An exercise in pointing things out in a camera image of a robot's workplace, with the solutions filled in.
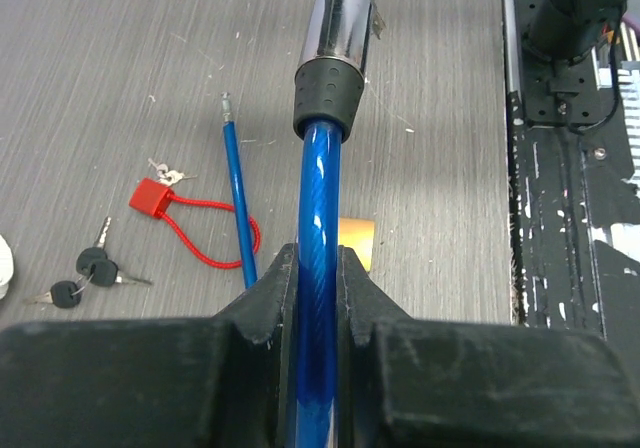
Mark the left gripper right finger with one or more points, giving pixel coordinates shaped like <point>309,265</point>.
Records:
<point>360,304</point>

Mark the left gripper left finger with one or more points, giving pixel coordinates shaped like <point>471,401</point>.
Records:
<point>256,402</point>

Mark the brass padlock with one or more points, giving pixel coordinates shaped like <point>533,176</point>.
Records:
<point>358,234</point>

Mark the red cable padlock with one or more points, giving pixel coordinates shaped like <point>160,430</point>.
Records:
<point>205,227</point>

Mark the black-headed keys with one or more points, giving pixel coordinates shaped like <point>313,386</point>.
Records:
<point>94,267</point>

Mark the blue cable lock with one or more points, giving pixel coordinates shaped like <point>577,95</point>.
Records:
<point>329,83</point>

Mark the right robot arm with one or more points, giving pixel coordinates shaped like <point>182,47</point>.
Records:
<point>566,30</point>

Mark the white crumpled cloth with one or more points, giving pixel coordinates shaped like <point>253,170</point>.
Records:
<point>6,267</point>

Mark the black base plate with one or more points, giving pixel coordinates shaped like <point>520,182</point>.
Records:
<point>576,220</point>

